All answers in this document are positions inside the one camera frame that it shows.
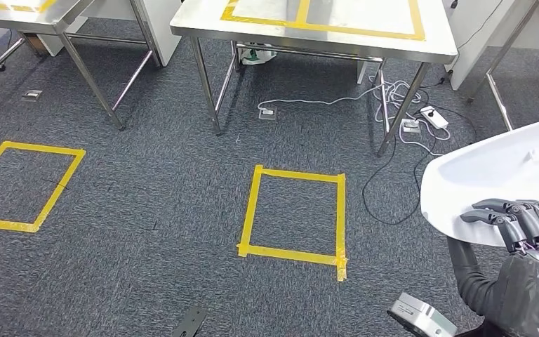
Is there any white power cable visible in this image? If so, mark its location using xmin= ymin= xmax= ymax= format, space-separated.
xmin=258 ymin=77 xmax=452 ymax=157

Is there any black power cable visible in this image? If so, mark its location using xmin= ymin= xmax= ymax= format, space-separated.
xmin=361 ymin=70 xmax=479 ymax=227

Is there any white green plastic bag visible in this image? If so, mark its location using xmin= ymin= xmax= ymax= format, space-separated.
xmin=237 ymin=42 xmax=279 ymax=66

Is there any white power strip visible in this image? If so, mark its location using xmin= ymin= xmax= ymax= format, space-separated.
xmin=419 ymin=105 xmax=451 ymax=130

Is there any stainless steel workbench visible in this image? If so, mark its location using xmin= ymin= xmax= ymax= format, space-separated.
xmin=465 ymin=0 xmax=539 ymax=132
xmin=0 ymin=0 xmax=164 ymax=131
xmin=170 ymin=0 xmax=460 ymax=158

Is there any small yellow table tape rectangle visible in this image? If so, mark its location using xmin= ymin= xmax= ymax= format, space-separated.
xmin=219 ymin=0 xmax=310 ymax=27

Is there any white plastic car part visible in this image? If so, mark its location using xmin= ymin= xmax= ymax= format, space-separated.
xmin=420 ymin=114 xmax=539 ymax=249

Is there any yellow floor tape square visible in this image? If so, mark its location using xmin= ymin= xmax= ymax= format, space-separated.
xmin=0 ymin=140 xmax=87 ymax=234
xmin=237 ymin=164 xmax=348 ymax=283

